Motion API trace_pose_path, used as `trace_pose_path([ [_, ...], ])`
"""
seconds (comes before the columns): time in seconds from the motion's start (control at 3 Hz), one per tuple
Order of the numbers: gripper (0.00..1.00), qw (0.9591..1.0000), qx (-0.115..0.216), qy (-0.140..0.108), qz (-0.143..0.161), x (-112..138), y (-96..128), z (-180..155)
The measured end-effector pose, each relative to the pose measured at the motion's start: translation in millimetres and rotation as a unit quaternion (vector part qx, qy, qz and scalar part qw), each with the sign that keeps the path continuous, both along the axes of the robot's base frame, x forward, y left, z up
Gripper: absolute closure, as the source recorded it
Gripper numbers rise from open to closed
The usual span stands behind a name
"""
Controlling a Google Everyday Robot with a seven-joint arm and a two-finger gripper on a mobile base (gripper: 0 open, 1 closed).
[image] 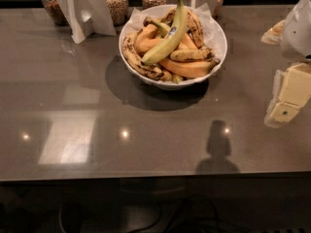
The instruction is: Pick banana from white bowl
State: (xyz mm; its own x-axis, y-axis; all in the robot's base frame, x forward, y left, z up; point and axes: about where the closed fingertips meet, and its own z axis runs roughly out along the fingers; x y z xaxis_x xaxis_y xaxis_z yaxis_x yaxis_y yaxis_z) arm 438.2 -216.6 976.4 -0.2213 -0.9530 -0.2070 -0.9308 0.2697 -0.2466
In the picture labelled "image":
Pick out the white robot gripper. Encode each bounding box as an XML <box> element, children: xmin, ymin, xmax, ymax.
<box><xmin>261</xmin><ymin>0</ymin><xmax>311</xmax><ymax>128</ymax></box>

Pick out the green-yellow banana with sticker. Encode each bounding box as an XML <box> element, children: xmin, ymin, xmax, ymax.
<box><xmin>141</xmin><ymin>0</ymin><xmax>188</xmax><ymax>65</ymax></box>

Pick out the white paper bowl liner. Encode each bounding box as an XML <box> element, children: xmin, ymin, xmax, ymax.
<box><xmin>124</xmin><ymin>2</ymin><xmax>226</xmax><ymax>83</ymax></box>

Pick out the spotted banana centre right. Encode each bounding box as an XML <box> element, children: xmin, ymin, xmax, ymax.
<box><xmin>169</xmin><ymin>48</ymin><xmax>215</xmax><ymax>62</ymax></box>

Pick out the spotted banana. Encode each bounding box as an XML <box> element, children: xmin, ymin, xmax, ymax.
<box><xmin>121</xmin><ymin>32</ymin><xmax>164</xmax><ymax>81</ymax></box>
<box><xmin>160</xmin><ymin>7</ymin><xmax>204</xmax><ymax>48</ymax></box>
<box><xmin>169</xmin><ymin>48</ymin><xmax>215</xmax><ymax>62</ymax></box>

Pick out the orange banana front right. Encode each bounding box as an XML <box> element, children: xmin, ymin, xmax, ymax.
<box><xmin>159</xmin><ymin>58</ymin><xmax>221</xmax><ymax>78</ymax></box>

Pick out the orange banana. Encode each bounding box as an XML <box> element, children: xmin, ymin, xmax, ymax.
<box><xmin>159</xmin><ymin>58</ymin><xmax>221</xmax><ymax>78</ymax></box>
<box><xmin>134</xmin><ymin>23</ymin><xmax>197</xmax><ymax>55</ymax></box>

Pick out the spotted banana at back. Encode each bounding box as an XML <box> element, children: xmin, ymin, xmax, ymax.
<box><xmin>160</xmin><ymin>7</ymin><xmax>204</xmax><ymax>48</ymax></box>

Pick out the orange banana at left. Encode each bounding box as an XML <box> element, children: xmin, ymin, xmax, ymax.
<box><xmin>134</xmin><ymin>23</ymin><xmax>197</xmax><ymax>55</ymax></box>

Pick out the white ceramic bowl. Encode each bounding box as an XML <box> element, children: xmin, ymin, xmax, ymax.
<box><xmin>118</xmin><ymin>4</ymin><xmax>228</xmax><ymax>91</ymax></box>

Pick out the spotted banana front left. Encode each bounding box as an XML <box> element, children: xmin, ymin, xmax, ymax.
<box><xmin>121</xmin><ymin>32</ymin><xmax>164</xmax><ymax>81</ymax></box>

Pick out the glass jar far right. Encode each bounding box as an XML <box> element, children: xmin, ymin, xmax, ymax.
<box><xmin>213</xmin><ymin>0</ymin><xmax>224</xmax><ymax>18</ymax></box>

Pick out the glass jar of grains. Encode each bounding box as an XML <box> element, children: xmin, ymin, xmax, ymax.
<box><xmin>106</xmin><ymin>0</ymin><xmax>128</xmax><ymax>26</ymax></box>

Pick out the white folded paper stand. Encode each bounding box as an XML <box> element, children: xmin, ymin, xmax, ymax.
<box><xmin>56</xmin><ymin>0</ymin><xmax>116</xmax><ymax>44</ymax></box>

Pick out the glass jar far left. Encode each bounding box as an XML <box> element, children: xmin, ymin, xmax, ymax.
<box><xmin>41</xmin><ymin>0</ymin><xmax>68</xmax><ymax>26</ymax></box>

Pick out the black cable under table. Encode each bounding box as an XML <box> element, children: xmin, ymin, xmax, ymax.
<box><xmin>57</xmin><ymin>194</ymin><xmax>254</xmax><ymax>233</ymax></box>

